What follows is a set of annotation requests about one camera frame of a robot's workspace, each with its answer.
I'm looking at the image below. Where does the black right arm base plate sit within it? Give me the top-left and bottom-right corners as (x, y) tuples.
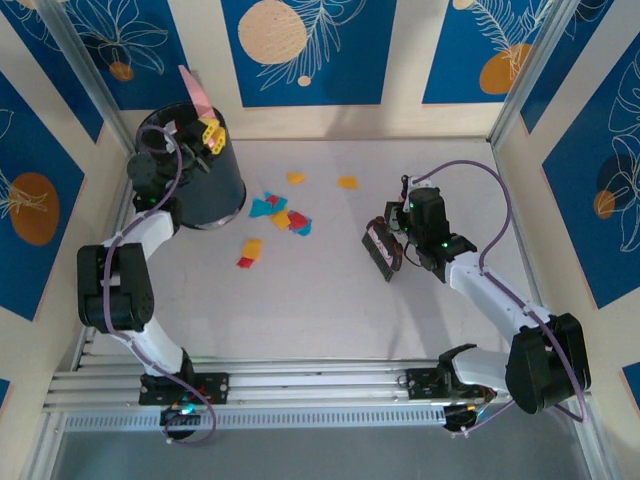
(405, 368), (494, 401)

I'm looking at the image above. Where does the black round trash bin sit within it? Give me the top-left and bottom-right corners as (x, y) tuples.
(135, 102), (248, 232)

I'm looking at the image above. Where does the slotted grey cable duct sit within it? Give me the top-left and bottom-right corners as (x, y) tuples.
(63, 410), (447, 432)

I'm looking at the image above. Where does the black left controller board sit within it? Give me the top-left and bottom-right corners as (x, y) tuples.
(158, 405), (202, 429)

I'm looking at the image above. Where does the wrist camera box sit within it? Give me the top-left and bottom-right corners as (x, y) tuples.
(158, 119), (182, 151)
(399, 173), (435, 191)

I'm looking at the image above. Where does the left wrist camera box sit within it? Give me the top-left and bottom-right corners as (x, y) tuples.
(158, 119), (182, 151)

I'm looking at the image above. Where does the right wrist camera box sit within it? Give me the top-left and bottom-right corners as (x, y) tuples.
(399, 173), (435, 191)

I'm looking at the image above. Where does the black cartoon face brush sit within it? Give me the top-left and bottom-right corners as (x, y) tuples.
(361, 216), (406, 284)

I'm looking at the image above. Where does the pink plastic dustpan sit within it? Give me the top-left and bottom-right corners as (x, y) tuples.
(178, 64), (225, 154)

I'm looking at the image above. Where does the black controller board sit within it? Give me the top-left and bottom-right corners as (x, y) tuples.
(158, 405), (202, 429)
(443, 404), (484, 434)

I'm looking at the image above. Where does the aluminium frame post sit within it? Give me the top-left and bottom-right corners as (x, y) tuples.
(488, 0), (579, 149)
(34, 0), (139, 161)

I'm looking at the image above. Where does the black right controller board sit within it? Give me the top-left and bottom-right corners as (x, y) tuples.
(443, 404), (484, 434)

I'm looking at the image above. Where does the aluminium mounting rail frame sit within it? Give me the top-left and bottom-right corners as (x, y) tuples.
(42, 357), (594, 415)

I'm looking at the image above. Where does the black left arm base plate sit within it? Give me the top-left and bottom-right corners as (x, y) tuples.
(138, 372), (231, 406)

